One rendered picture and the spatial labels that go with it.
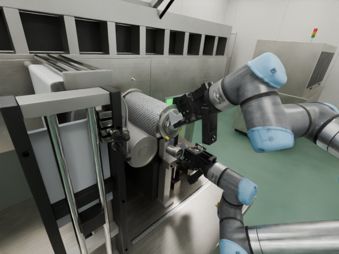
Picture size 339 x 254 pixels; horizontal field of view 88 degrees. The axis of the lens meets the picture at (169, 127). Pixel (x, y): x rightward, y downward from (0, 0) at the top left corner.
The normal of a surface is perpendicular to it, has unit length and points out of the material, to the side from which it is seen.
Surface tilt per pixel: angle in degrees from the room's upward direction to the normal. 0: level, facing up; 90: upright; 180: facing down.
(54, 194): 90
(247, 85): 71
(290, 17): 90
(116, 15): 90
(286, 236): 38
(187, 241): 0
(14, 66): 90
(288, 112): 30
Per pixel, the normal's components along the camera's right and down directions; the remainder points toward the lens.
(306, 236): -0.48, -0.60
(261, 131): -0.73, 0.00
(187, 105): -0.73, 0.25
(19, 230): 0.07, -0.89
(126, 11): 0.69, 0.36
